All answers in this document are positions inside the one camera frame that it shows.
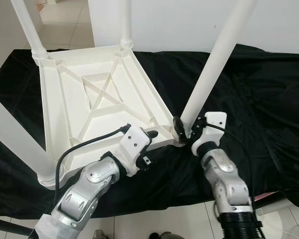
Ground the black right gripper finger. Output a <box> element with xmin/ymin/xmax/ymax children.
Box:
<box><xmin>172</xmin><ymin>116</ymin><xmax>186</xmax><ymax>143</ymax></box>

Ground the white plastic table leg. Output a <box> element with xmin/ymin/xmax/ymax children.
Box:
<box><xmin>10</xmin><ymin>0</ymin><xmax>49</xmax><ymax>61</ymax></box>
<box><xmin>0</xmin><ymin>91</ymin><xmax>60</xmax><ymax>189</ymax></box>
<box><xmin>119</xmin><ymin>0</ymin><xmax>135</xmax><ymax>49</ymax></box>
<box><xmin>179</xmin><ymin>0</ymin><xmax>260</xmax><ymax>137</ymax></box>

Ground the white plastic table top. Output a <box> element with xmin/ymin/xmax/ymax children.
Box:
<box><xmin>37</xmin><ymin>44</ymin><xmax>185</xmax><ymax>190</ymax></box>

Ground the black cloth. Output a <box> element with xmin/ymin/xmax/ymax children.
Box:
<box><xmin>0</xmin><ymin>44</ymin><xmax>299</xmax><ymax>220</ymax></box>

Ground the grey robot right leg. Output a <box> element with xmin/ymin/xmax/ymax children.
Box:
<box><xmin>162</xmin><ymin>231</ymin><xmax>185</xmax><ymax>239</ymax></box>

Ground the grey robot leg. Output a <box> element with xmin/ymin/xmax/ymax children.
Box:
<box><xmin>162</xmin><ymin>231</ymin><xmax>185</xmax><ymax>239</ymax></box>
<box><xmin>92</xmin><ymin>229</ymin><xmax>111</xmax><ymax>239</ymax></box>

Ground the grey robot left leg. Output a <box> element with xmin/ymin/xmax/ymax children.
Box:
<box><xmin>92</xmin><ymin>229</ymin><xmax>111</xmax><ymax>239</ymax></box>

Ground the pink object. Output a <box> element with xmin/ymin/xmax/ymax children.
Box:
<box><xmin>253</xmin><ymin>191</ymin><xmax>279</xmax><ymax>200</ymax></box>

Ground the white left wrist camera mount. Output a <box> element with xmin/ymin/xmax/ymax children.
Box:
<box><xmin>116</xmin><ymin>124</ymin><xmax>151</xmax><ymax>177</ymax></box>

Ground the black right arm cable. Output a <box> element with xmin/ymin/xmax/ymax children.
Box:
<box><xmin>202</xmin><ymin>122</ymin><xmax>256</xmax><ymax>201</ymax></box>

